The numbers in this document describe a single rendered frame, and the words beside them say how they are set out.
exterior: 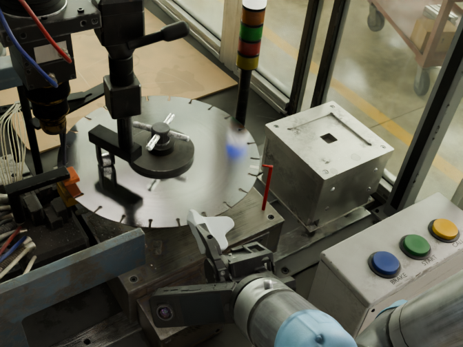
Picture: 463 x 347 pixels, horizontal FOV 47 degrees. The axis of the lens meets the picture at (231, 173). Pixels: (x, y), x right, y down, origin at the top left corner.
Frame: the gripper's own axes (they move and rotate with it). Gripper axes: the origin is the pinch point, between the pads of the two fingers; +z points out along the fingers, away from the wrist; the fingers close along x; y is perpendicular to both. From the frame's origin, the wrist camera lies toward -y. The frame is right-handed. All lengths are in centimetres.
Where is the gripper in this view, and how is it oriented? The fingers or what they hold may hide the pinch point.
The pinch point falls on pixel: (192, 258)
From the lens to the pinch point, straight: 82.3
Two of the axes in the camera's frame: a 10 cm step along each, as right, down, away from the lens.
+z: -3.7, -1.6, 9.1
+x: -1.2, -9.7, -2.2
